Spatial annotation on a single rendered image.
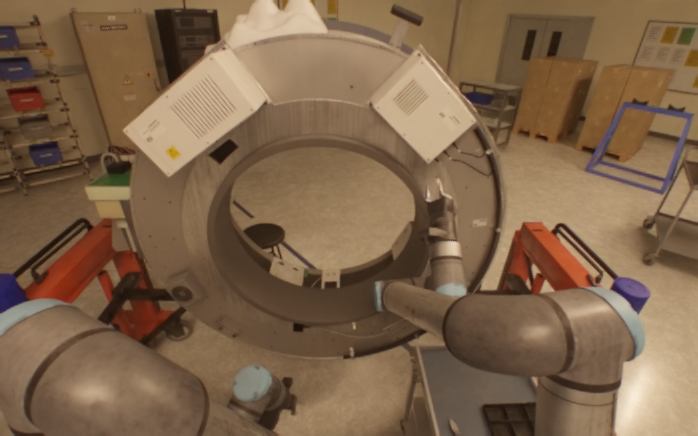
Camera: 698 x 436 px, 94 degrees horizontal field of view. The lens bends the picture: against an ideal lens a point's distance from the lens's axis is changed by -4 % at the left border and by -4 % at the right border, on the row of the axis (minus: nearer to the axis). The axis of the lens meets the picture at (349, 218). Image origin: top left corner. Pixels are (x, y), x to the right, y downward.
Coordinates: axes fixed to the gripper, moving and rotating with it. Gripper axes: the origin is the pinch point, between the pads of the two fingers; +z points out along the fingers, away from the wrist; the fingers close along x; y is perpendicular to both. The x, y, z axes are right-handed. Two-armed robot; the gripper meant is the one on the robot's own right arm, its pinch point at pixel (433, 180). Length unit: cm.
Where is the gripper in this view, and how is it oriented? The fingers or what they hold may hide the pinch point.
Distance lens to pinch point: 110.8
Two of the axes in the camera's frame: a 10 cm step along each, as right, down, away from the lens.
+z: 0.1, -9.3, 3.7
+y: 7.9, 2.3, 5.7
